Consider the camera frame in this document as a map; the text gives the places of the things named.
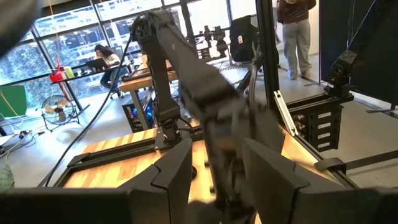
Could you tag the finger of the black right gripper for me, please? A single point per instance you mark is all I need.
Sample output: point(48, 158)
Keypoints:
point(241, 186)
point(222, 161)

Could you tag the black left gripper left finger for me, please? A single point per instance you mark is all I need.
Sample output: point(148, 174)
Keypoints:
point(168, 186)

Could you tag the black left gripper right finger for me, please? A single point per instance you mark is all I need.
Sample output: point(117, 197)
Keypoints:
point(270, 186)

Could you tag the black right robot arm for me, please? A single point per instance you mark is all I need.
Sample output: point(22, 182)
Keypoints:
point(161, 77)

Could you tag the black robot arm on workbench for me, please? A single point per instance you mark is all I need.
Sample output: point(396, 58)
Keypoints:
point(213, 40)

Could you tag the silver aluminium profile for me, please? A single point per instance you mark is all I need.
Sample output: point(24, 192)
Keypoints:
point(286, 113)

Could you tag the black box with white labels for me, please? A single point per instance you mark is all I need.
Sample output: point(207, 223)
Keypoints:
point(320, 130)

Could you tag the computer case with blue lights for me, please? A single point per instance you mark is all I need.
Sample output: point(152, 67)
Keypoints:
point(136, 116)

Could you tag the black office chair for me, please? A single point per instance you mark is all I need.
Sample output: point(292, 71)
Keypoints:
point(244, 39)

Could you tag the person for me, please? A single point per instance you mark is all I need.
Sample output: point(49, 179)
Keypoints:
point(297, 37)
point(110, 62)

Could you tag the wooden workbench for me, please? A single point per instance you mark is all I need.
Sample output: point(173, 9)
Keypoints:
point(140, 82)

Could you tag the dark partition panel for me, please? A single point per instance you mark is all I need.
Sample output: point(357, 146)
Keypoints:
point(329, 31)

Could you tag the black floor fan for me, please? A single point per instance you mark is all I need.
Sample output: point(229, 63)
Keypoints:
point(59, 112)

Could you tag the black laptop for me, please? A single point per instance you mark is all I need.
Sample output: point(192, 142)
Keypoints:
point(97, 64)

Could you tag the black office desk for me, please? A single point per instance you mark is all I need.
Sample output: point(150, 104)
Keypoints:
point(81, 74)

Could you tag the green cup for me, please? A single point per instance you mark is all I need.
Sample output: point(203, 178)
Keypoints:
point(69, 72)

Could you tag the red container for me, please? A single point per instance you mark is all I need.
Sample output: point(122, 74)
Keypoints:
point(57, 76)

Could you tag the green potted plant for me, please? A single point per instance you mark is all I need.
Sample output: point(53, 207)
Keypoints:
point(6, 177)

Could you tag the green board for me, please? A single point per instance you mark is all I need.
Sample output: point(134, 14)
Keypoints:
point(12, 101)

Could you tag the black frame clamp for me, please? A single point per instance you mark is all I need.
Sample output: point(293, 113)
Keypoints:
point(331, 165)

